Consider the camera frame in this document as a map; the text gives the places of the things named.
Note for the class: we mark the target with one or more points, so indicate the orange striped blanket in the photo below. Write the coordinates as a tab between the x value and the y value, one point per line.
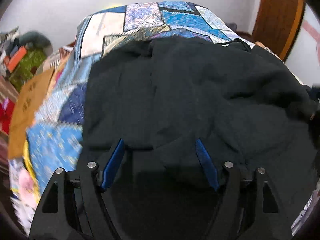
61	60

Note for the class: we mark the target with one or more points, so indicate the wooden lap table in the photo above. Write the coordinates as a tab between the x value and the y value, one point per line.
27	110

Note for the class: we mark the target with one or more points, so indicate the pink plush toy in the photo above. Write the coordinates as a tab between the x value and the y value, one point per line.
26	185

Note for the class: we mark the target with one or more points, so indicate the blue patchwork bedspread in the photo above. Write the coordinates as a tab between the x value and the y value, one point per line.
175	17

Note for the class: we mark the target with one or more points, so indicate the orange box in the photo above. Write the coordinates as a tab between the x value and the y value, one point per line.
16	58

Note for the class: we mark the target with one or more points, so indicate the green patterned table cloth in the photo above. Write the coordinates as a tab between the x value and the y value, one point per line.
27	66

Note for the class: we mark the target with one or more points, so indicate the black zip hoodie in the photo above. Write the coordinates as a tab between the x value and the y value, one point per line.
200	92

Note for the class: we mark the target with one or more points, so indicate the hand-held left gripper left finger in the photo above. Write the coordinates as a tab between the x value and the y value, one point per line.
112	165

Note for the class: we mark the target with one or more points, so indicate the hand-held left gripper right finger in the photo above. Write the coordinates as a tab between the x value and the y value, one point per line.
206	162

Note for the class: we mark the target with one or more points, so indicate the red plush toy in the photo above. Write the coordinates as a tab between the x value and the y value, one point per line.
5	115

